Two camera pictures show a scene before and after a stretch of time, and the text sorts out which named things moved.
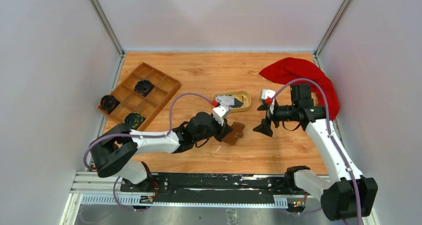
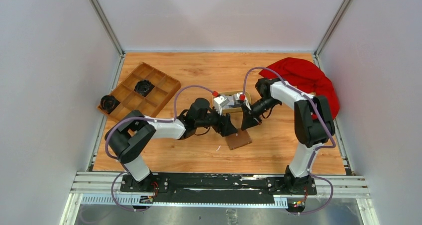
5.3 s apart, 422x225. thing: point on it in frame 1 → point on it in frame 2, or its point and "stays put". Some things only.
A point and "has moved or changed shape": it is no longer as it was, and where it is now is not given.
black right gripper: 264,127 → 249,120
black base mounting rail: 214,187 stays put
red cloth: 298,70 stays put
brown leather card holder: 237,133 has moved or changed shape
